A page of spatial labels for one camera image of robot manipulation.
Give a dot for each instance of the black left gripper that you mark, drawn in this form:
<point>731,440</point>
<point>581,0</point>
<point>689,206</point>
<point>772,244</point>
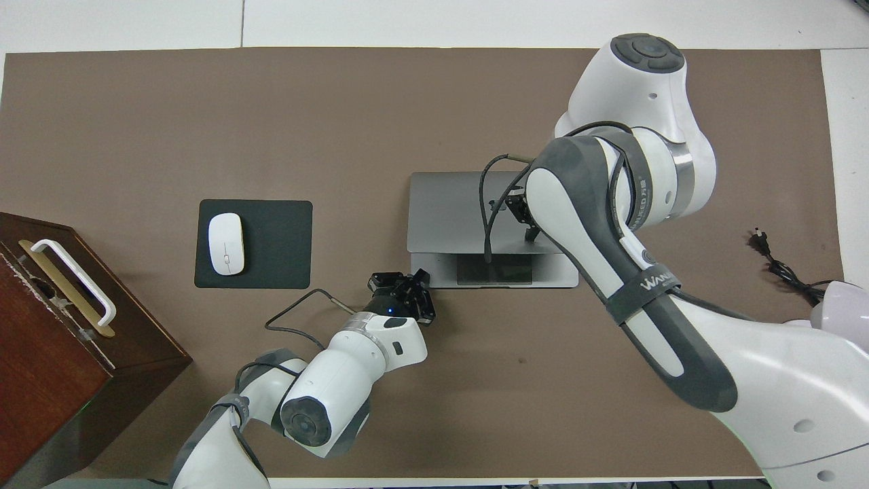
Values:
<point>390,295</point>

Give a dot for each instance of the silver grey laptop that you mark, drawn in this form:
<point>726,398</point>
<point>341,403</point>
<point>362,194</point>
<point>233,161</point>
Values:
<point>441,210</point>

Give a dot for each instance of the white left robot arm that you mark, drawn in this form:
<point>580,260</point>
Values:
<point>339,380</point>

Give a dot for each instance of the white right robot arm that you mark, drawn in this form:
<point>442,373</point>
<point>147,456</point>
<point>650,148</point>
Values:
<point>781,380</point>

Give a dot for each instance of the black mouse pad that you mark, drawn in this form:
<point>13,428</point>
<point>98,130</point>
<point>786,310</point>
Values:
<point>278,244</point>

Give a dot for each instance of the white computer mouse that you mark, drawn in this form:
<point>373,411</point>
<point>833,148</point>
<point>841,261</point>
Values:
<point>226,244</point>

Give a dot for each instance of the brown paper table mat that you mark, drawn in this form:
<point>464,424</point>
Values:
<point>204,122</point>

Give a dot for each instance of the white desk lamp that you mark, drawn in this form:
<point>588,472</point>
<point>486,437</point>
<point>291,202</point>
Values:
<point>848,305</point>

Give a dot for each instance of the dark brown wooden box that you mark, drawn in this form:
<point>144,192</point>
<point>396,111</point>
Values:
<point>47,380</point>

